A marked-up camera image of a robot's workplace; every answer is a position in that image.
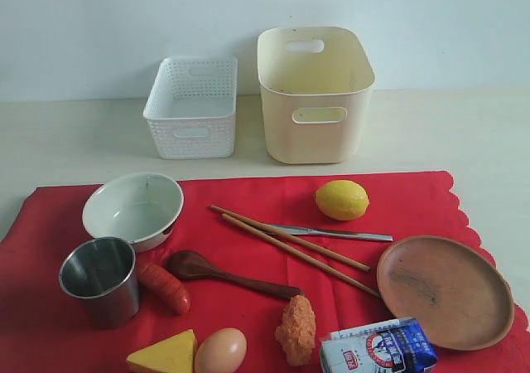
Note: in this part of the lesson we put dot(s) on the yellow lemon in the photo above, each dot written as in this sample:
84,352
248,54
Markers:
342,200

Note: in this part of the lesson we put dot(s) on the red sausage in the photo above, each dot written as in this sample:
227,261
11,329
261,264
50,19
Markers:
165,285

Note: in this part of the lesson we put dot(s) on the yellow cheese wedge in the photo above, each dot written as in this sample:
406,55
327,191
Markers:
172,355

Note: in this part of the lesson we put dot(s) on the blue white milk carton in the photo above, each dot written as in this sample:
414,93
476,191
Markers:
395,345

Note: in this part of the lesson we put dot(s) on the silver metal knife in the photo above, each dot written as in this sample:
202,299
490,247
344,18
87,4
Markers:
306,231

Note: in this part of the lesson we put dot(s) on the red table cloth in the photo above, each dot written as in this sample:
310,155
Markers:
44,330

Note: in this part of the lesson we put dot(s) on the white perforated plastic basket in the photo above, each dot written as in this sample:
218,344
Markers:
191,109

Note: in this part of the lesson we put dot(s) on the cream plastic bin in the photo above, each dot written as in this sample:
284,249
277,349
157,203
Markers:
316,84

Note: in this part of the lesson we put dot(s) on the dark wooden spoon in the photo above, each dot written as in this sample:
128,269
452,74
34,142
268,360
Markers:
190,265

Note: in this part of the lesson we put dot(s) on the white ceramic bowl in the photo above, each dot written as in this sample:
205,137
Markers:
141,208

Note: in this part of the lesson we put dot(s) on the upper wooden chopstick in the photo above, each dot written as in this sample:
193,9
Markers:
260,229

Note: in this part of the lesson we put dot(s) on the wooden chopstick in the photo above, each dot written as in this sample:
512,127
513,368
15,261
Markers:
260,229
305,257

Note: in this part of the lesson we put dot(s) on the lower wooden chopstick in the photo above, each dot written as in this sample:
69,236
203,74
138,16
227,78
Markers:
305,257

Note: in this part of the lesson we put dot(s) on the orange fried chicken piece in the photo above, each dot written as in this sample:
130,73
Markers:
297,331

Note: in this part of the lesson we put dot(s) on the brown egg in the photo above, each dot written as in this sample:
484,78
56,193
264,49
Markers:
222,351

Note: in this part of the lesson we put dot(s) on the stainless steel cup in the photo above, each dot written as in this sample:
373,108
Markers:
101,275

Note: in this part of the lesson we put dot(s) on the brown wooden plate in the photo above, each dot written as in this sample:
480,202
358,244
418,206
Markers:
460,299

